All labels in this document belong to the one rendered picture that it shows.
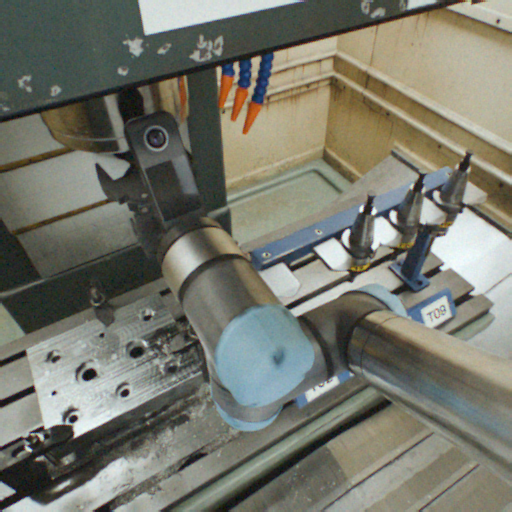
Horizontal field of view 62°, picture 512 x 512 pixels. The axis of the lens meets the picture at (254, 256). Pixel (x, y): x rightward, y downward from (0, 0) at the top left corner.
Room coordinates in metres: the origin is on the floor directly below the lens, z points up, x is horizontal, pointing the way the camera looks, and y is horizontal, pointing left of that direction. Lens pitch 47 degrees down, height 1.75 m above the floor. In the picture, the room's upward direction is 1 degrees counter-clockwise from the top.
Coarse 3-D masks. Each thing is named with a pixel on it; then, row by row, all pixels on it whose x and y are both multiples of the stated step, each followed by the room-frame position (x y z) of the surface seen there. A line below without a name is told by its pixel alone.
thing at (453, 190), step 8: (456, 168) 0.62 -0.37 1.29; (456, 176) 0.62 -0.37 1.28; (464, 176) 0.61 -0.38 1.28; (448, 184) 0.62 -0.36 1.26; (456, 184) 0.61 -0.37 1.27; (464, 184) 0.61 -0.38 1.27; (440, 192) 0.63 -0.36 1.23; (448, 192) 0.61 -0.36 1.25; (456, 192) 0.61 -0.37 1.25; (464, 192) 0.61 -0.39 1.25; (448, 200) 0.61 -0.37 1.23; (456, 200) 0.60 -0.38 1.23
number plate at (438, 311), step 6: (438, 300) 0.58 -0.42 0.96; (444, 300) 0.58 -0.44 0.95; (432, 306) 0.56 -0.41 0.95; (438, 306) 0.57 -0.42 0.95; (444, 306) 0.57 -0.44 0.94; (426, 312) 0.55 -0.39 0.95; (432, 312) 0.55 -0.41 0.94; (438, 312) 0.56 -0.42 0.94; (444, 312) 0.56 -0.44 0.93; (426, 318) 0.54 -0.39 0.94; (432, 318) 0.54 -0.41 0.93; (438, 318) 0.55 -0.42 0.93; (444, 318) 0.55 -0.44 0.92; (426, 324) 0.53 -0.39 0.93; (432, 324) 0.53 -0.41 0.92
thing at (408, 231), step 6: (390, 216) 0.58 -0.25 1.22; (390, 222) 0.57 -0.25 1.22; (396, 222) 0.56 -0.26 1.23; (420, 222) 0.56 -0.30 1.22; (396, 228) 0.55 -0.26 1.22; (402, 228) 0.54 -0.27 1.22; (408, 228) 0.54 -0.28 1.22; (414, 228) 0.54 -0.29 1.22; (420, 228) 0.56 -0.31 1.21; (408, 234) 0.54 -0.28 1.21; (420, 234) 0.55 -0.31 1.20
